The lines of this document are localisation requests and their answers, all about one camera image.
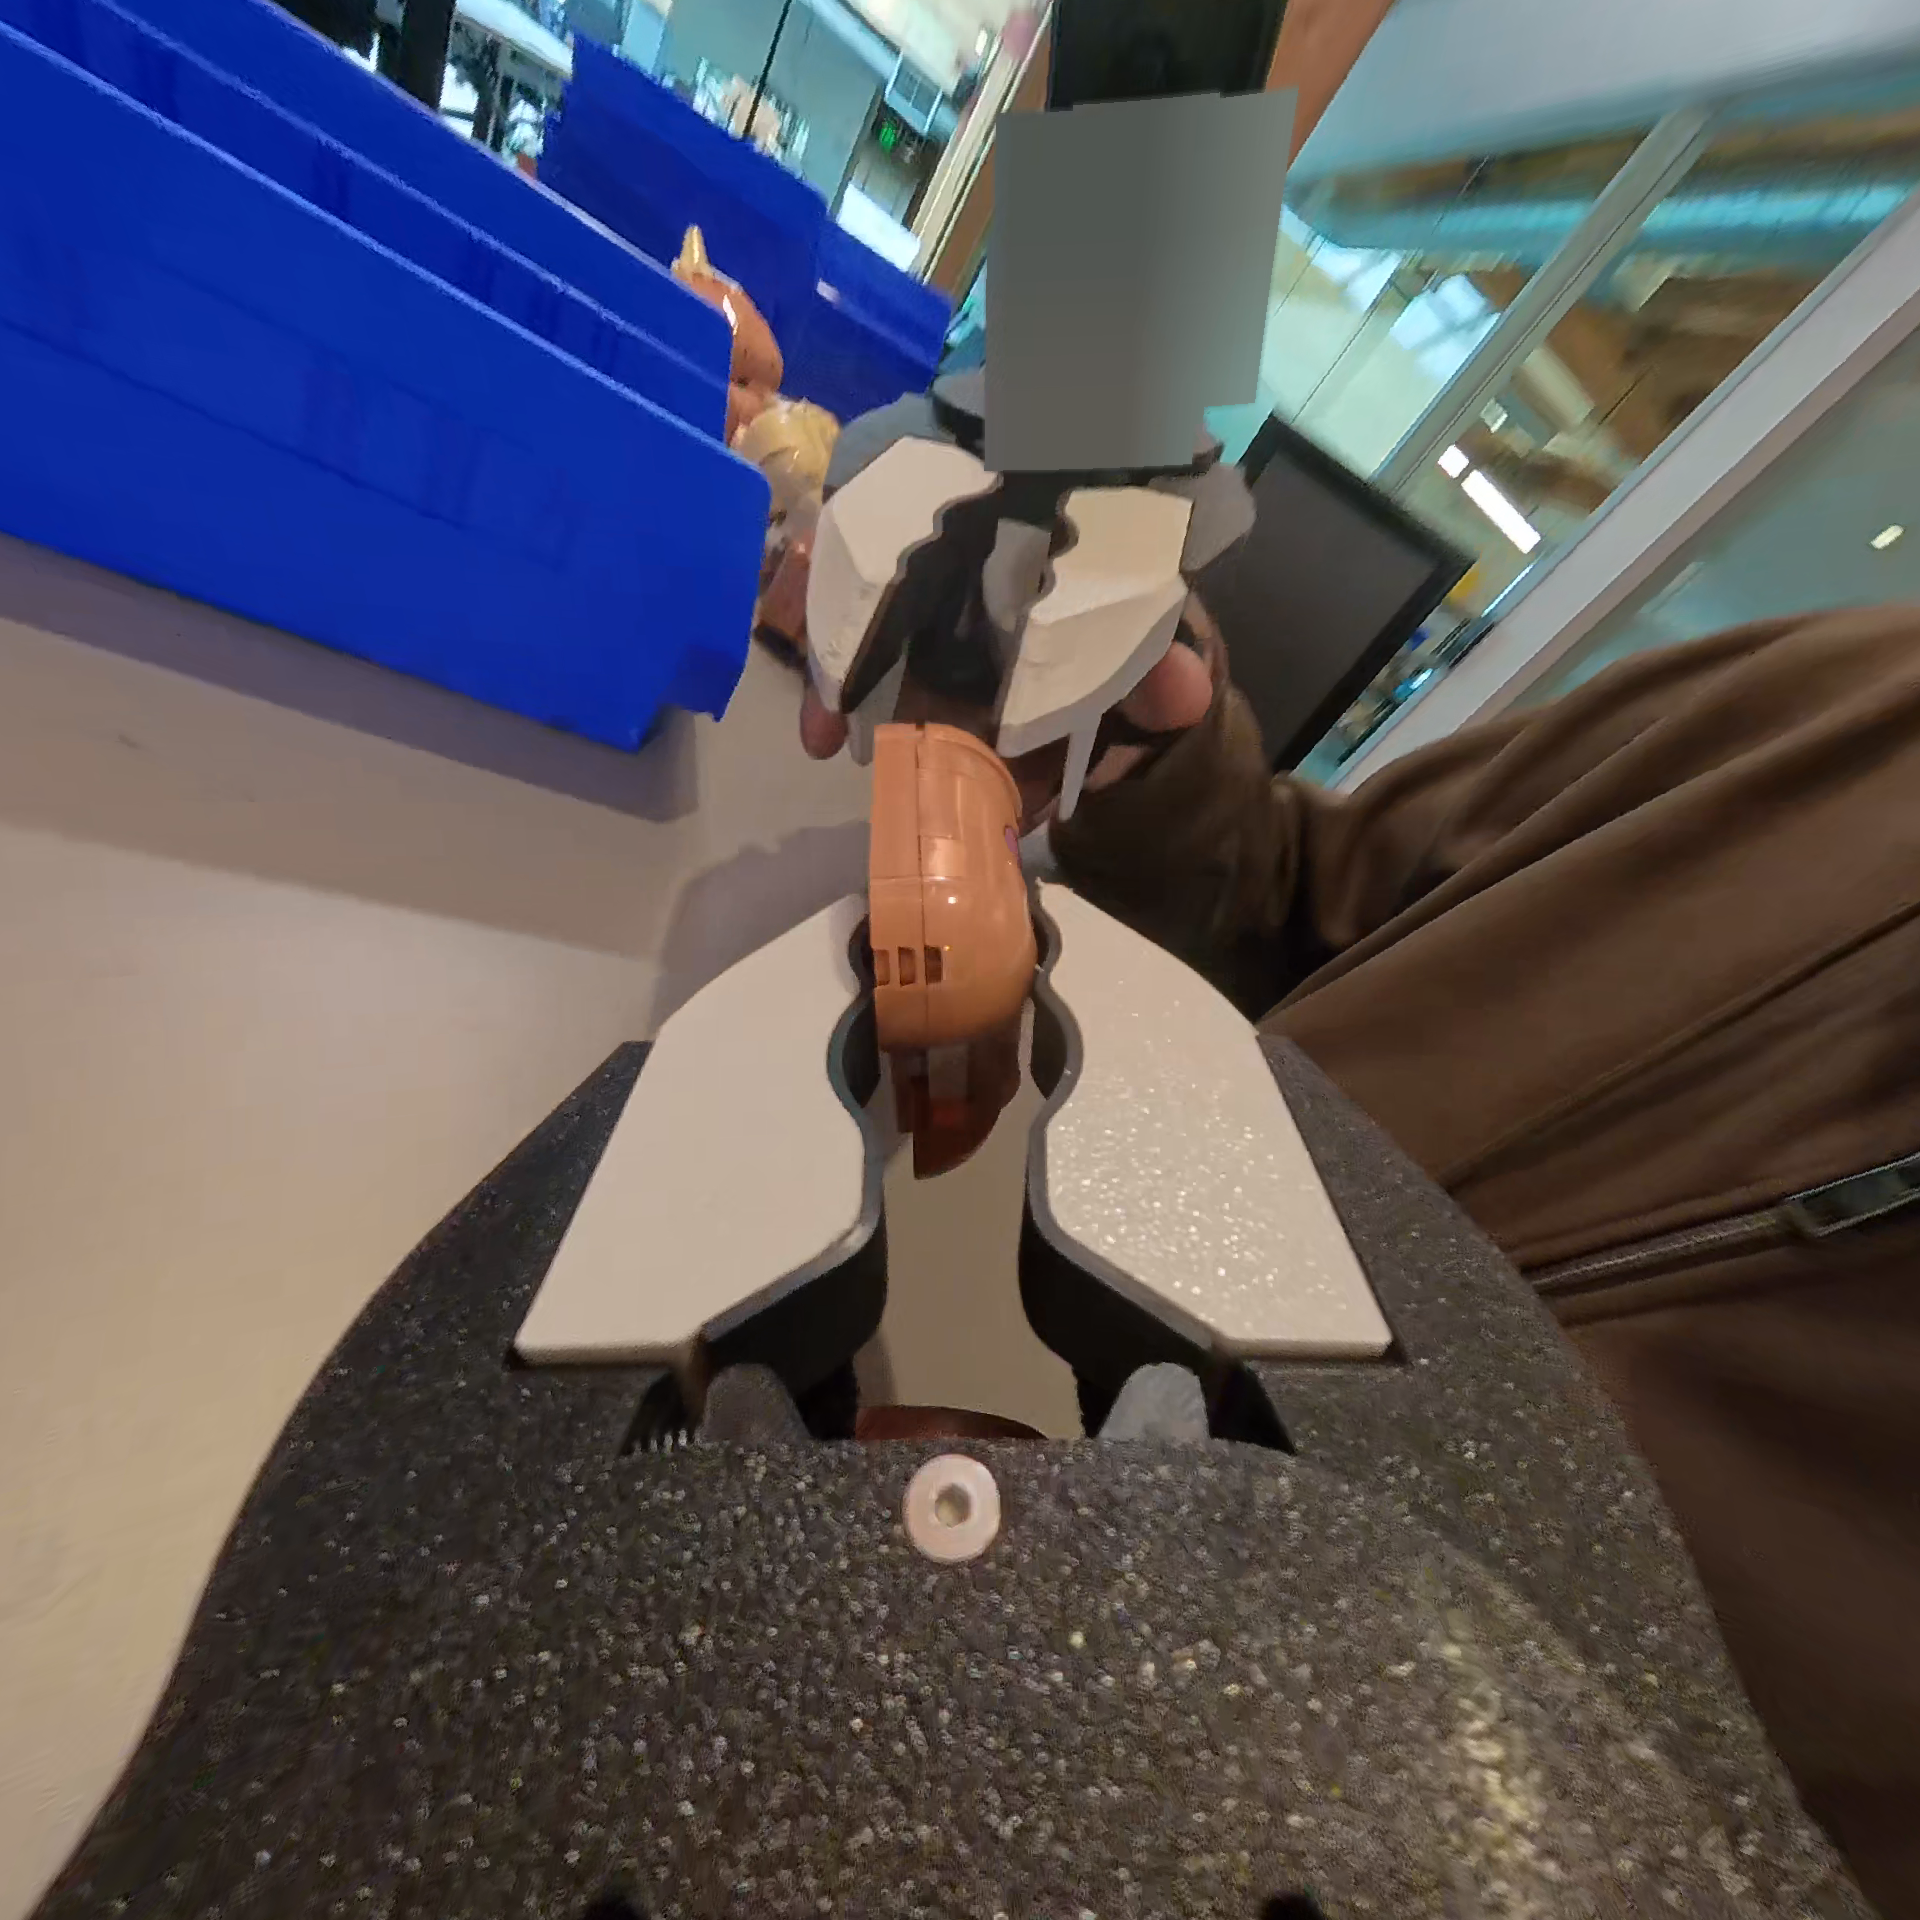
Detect brown hooded jacket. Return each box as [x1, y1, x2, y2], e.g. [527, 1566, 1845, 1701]
[1261, 602, 1920, 1920]

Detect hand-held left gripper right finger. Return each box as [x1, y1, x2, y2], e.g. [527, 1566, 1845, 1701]
[1024, 884, 1399, 1370]

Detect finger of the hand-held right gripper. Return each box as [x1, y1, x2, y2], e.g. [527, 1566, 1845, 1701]
[808, 439, 1005, 758]
[989, 480, 1202, 758]

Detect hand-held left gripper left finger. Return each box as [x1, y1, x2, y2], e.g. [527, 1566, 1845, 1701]
[515, 895, 901, 1370]

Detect large blue plastic bin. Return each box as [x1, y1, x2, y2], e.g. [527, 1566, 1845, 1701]
[0, 0, 775, 750]

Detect brown lego assembly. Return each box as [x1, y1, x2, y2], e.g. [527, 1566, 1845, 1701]
[866, 723, 1046, 1178]

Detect black blank monitor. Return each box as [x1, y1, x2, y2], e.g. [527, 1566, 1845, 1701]
[1214, 415, 1480, 778]

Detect stacked blue plastic bins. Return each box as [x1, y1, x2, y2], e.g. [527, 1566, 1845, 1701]
[543, 35, 958, 423]

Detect tan and orange lego model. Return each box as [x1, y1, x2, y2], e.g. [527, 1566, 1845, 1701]
[667, 227, 787, 407]

